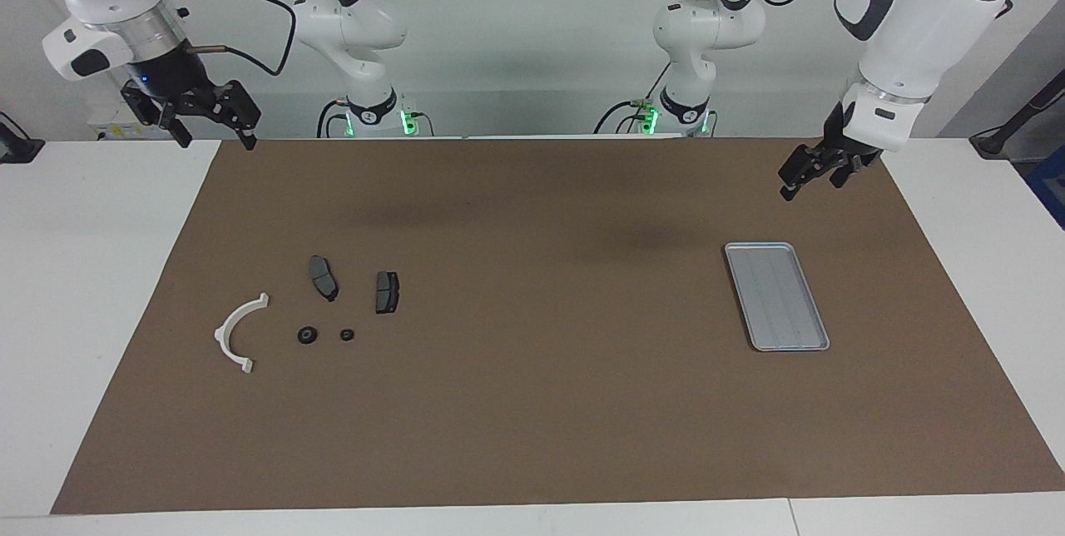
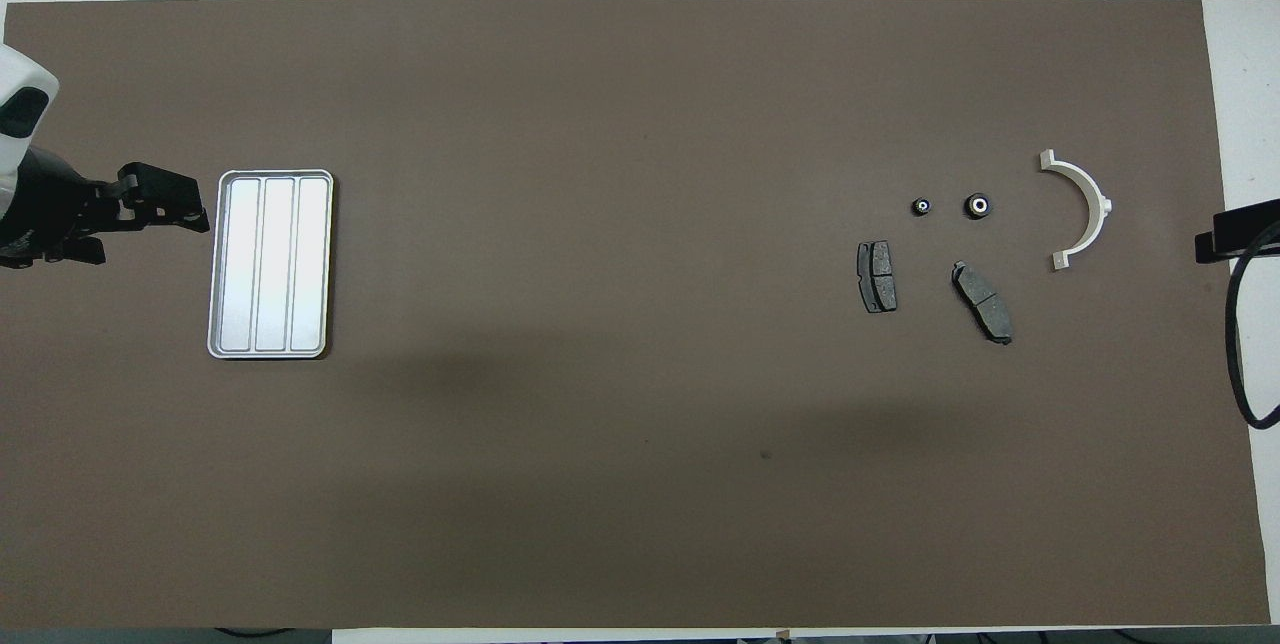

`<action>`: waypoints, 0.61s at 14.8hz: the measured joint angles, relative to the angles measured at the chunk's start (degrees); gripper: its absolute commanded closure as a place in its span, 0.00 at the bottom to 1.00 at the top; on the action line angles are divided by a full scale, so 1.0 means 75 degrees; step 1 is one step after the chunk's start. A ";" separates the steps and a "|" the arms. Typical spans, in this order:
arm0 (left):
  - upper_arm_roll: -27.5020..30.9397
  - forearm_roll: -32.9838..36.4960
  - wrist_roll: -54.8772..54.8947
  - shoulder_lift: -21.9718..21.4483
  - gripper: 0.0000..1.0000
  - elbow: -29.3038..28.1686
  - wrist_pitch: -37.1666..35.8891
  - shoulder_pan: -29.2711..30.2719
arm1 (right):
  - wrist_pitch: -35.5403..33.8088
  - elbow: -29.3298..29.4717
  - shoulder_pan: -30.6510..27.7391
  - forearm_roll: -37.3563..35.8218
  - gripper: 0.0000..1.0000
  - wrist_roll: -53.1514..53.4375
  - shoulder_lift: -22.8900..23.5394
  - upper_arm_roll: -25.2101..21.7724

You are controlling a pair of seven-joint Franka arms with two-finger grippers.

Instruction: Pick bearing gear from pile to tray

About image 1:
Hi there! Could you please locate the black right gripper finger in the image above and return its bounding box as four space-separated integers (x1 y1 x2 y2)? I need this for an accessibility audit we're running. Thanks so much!
123 85 194 147
218 81 261 150

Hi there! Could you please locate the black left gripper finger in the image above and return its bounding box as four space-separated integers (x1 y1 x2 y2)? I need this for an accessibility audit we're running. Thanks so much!
778 145 825 202
830 156 865 191

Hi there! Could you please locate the silver metal tray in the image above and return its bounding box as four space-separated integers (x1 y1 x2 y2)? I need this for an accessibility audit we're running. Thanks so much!
724 241 830 353

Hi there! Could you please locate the black clamp stand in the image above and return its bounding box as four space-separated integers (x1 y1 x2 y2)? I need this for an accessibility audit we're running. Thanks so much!
0 112 44 164

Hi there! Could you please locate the black angled stand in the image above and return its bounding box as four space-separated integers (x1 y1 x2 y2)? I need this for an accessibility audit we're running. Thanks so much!
969 70 1065 161

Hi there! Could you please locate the curved dark grey brake pad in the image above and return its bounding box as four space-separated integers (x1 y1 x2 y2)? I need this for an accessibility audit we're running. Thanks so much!
308 255 340 303

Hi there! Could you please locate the blue crate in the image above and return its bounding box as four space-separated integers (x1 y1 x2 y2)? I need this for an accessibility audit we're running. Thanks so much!
1028 145 1065 229

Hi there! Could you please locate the rectangular dark grey brake pad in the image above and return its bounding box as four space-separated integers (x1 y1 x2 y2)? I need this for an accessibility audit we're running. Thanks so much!
374 270 401 315

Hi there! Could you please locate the brown table mat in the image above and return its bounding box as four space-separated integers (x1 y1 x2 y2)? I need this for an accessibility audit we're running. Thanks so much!
50 136 1065 516

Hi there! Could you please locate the white wall socket box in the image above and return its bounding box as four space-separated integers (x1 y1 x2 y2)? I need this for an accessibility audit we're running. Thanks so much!
87 99 180 141

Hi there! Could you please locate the black right base cable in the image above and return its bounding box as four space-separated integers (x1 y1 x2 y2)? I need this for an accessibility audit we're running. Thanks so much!
316 99 350 137

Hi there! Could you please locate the black base cable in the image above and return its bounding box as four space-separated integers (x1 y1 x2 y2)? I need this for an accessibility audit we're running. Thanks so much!
594 62 673 136
316 99 350 137

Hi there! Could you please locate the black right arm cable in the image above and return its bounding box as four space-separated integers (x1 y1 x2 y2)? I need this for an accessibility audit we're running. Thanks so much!
162 0 298 77

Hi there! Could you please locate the black left base cable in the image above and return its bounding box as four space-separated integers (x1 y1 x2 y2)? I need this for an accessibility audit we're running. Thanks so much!
594 62 673 136

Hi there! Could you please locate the white semicircular bracket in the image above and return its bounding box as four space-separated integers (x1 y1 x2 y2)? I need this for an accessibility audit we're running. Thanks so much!
214 292 270 375

